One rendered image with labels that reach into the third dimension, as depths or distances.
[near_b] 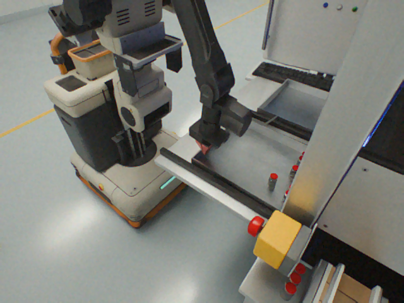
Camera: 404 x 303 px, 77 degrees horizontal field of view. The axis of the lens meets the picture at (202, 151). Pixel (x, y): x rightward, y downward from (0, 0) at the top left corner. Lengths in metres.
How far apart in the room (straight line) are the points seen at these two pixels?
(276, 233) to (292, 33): 1.15
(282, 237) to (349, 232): 0.11
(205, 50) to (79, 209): 1.53
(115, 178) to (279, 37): 1.20
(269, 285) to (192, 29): 0.54
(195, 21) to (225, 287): 1.29
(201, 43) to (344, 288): 0.55
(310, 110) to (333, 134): 0.66
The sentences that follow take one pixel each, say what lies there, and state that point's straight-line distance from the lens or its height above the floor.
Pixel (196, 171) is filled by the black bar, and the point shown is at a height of 0.90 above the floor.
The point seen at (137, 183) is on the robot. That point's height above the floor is 0.28.
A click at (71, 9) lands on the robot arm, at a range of 0.86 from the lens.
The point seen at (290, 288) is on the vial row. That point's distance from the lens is 0.57.
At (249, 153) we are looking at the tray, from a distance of 0.81.
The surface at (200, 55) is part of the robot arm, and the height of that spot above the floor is 1.22.
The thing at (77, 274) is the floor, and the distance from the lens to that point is 1.68.
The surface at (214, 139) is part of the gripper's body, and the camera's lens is 0.69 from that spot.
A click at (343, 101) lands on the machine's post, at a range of 0.36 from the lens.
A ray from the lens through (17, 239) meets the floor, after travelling 1.95.
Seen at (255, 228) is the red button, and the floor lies 1.01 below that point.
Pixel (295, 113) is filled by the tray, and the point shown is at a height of 0.88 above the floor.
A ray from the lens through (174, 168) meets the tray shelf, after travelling 0.76.
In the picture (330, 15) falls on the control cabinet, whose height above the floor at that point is 1.07.
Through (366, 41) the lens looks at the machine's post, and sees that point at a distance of 0.33.
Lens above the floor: 1.45
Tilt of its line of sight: 45 degrees down
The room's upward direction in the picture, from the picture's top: straight up
